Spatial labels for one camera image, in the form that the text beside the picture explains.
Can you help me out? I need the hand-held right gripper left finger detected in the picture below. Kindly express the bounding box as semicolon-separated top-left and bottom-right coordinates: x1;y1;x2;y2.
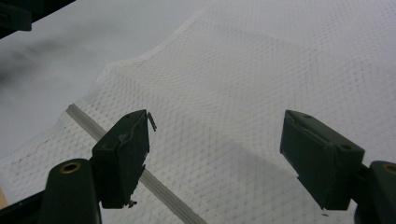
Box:
91;109;158;209

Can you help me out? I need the light blue cloth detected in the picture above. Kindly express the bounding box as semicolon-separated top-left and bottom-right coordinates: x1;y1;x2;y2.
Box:
0;0;396;224

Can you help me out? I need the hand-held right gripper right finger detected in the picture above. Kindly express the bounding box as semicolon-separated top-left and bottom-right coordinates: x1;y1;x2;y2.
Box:
279;109;366;211

